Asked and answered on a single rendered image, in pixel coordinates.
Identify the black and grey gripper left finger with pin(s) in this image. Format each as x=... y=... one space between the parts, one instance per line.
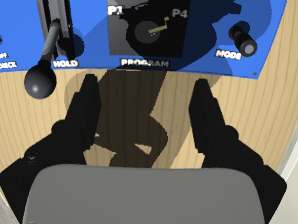
x=69 y=138

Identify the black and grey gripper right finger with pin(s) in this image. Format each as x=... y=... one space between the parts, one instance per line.
x=211 y=133

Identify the blue console panel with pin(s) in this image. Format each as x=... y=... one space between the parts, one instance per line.
x=201 y=36

